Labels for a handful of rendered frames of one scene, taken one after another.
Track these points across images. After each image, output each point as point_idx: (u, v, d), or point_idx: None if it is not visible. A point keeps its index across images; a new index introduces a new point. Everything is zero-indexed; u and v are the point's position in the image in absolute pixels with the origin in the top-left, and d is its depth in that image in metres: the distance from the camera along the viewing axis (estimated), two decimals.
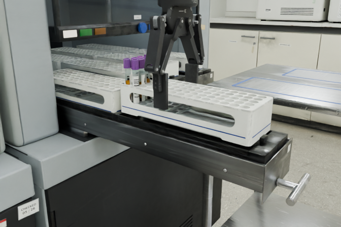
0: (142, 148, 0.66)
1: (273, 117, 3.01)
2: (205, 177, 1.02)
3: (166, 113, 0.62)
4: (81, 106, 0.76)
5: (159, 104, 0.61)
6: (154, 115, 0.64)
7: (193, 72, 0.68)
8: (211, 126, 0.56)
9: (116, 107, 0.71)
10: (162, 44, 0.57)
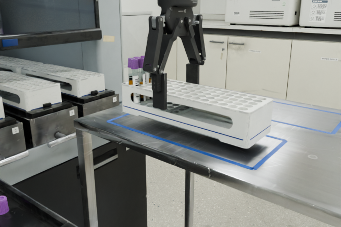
0: None
1: None
2: None
3: (165, 113, 0.62)
4: None
5: (158, 104, 0.62)
6: (154, 115, 0.64)
7: (194, 72, 0.68)
8: (210, 127, 0.56)
9: None
10: (161, 44, 0.57)
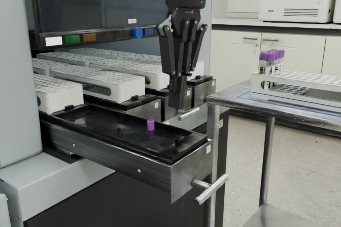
0: (71, 149, 0.67)
1: (276, 121, 2.92)
2: None
3: (299, 97, 0.76)
4: None
5: (178, 102, 0.67)
6: (285, 99, 0.78)
7: (175, 82, 0.65)
8: None
9: (52, 109, 0.72)
10: None
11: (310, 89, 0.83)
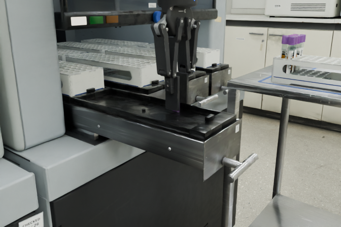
0: (96, 130, 0.66)
1: None
2: (226, 183, 0.92)
3: (322, 80, 0.75)
4: None
5: (182, 101, 0.68)
6: (309, 82, 0.77)
7: None
8: None
9: (74, 91, 0.72)
10: None
11: (332, 74, 0.83)
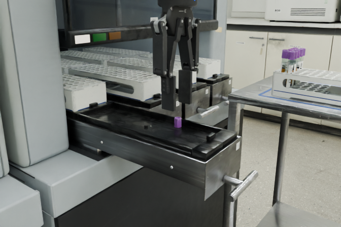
0: (99, 146, 0.67)
1: None
2: (227, 194, 0.93)
3: (322, 95, 0.76)
4: None
5: (186, 98, 0.68)
6: (308, 97, 0.78)
7: None
8: None
9: (77, 106, 0.73)
10: None
11: (331, 87, 0.84)
